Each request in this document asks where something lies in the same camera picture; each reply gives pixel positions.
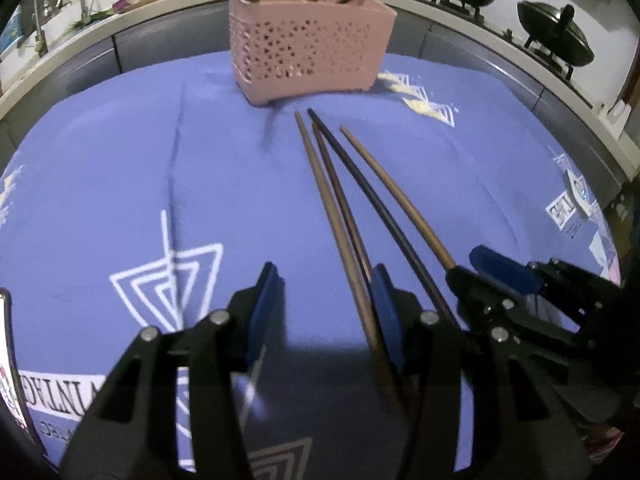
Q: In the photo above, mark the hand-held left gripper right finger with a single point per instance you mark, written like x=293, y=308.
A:
x=387, y=310

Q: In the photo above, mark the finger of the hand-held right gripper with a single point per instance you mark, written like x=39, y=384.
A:
x=480, y=292
x=505, y=267

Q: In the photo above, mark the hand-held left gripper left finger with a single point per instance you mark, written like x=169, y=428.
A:
x=262, y=305

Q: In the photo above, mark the pink plastic utensil basket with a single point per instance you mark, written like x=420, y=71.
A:
x=300, y=45

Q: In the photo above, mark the purple printed tablecloth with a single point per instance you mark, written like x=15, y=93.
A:
x=125, y=160

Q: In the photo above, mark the black pot with lid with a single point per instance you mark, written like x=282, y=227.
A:
x=555, y=35

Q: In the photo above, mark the gas stove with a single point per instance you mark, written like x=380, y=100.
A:
x=500, y=25

